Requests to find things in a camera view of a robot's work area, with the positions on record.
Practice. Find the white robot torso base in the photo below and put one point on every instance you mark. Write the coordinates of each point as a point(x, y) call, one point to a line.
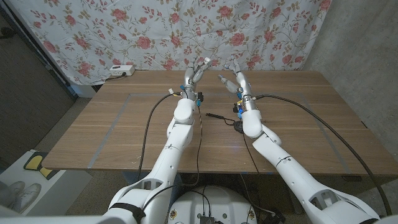
point(217, 205)

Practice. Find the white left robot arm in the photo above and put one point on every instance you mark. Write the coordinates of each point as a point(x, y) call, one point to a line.
point(174, 149)

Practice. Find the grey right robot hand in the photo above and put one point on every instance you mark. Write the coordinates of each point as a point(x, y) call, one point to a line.
point(244, 87)

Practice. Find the blue-grey chair under table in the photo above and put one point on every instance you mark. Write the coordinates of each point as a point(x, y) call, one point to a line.
point(132, 178)

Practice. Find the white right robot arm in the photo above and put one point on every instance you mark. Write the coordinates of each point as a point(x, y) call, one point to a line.
point(295, 174)

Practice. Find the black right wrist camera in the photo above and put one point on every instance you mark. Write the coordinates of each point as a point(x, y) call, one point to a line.
point(237, 109)

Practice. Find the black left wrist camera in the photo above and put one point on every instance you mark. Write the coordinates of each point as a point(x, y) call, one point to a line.
point(200, 97)

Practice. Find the black door frame strip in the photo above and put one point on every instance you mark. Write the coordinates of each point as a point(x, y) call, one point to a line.
point(37, 46)

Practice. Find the white AirPods case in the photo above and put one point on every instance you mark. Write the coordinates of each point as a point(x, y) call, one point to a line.
point(206, 61)

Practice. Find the white power strip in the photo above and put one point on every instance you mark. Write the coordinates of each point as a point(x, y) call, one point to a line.
point(122, 70)

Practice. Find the white robot head edge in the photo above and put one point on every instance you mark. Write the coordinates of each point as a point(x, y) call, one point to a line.
point(62, 220)

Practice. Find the black power adapter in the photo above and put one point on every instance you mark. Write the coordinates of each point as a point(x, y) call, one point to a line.
point(275, 218)

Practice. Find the floral backdrop cloth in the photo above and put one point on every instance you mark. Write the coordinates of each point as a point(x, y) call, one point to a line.
point(155, 31)

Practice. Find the grey table leg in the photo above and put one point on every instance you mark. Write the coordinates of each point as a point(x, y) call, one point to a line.
point(298, 208)

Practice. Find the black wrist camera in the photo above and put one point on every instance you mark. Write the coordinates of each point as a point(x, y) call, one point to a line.
point(237, 109)
point(200, 97)

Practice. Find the white shoe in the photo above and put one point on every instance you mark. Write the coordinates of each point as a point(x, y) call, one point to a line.
point(31, 194)
point(12, 194)

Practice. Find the yellow and black floor pedal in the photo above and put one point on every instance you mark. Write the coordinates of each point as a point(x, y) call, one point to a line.
point(33, 161)

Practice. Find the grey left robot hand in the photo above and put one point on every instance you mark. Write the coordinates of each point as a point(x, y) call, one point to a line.
point(190, 82)

